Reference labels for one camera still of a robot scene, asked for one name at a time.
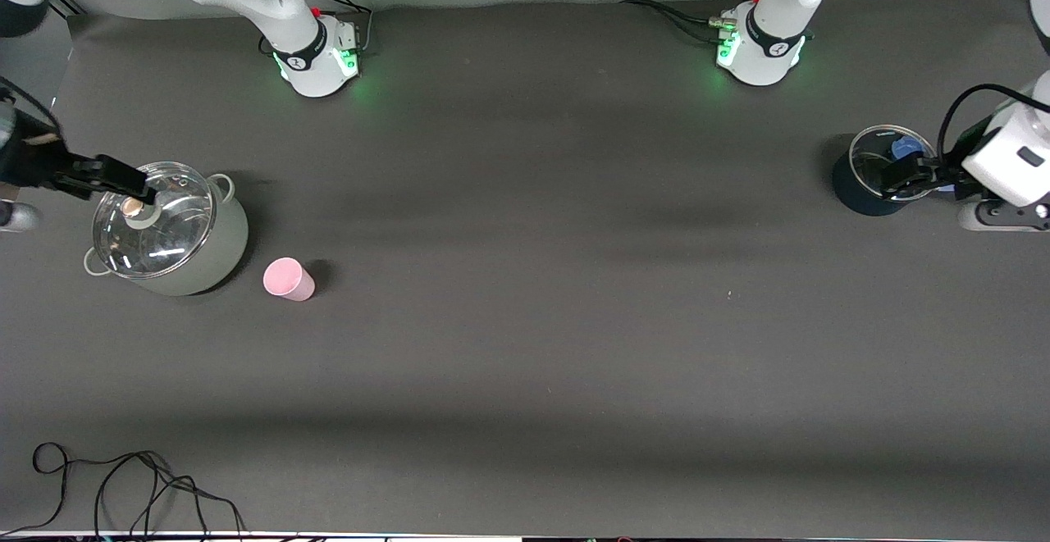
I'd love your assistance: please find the glass saucepan lid blue knob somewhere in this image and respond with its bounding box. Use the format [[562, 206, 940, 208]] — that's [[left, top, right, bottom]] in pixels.
[[849, 125, 938, 201]]

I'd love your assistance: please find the pink plastic cup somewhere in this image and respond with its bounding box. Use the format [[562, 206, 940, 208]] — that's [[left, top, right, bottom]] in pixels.
[[262, 257, 316, 303]]

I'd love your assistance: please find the dark blue saucepan blue handle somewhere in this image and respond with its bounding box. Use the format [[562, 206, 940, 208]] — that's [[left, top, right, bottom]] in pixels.
[[832, 124, 961, 216]]

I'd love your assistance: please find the glass stock pot lid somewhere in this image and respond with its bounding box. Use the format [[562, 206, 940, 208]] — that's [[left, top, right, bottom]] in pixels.
[[92, 162, 216, 279]]

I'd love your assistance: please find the black base cable bundle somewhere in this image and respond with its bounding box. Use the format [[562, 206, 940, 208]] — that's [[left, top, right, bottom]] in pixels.
[[291, 0, 375, 52], [619, 0, 764, 44]]

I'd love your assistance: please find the pale green stock pot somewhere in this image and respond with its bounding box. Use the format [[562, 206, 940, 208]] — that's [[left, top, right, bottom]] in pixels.
[[82, 162, 249, 297]]

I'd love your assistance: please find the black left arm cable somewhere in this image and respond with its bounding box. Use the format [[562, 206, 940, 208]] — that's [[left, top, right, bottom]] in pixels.
[[938, 83, 1041, 167]]

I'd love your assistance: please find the thin black loose cable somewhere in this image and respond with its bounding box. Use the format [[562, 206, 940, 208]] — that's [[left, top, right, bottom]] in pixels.
[[0, 442, 247, 540]]

